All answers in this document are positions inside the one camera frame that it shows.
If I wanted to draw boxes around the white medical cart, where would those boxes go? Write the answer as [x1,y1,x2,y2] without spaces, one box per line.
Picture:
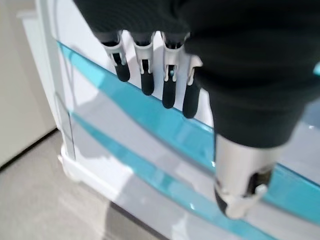
[16,0,320,240]

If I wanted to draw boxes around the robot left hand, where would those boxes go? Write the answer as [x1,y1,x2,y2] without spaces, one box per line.
[72,0,320,218]

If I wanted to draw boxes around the white drawer blue wave front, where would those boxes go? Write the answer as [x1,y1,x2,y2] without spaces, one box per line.
[69,109,320,240]
[56,0,320,218]

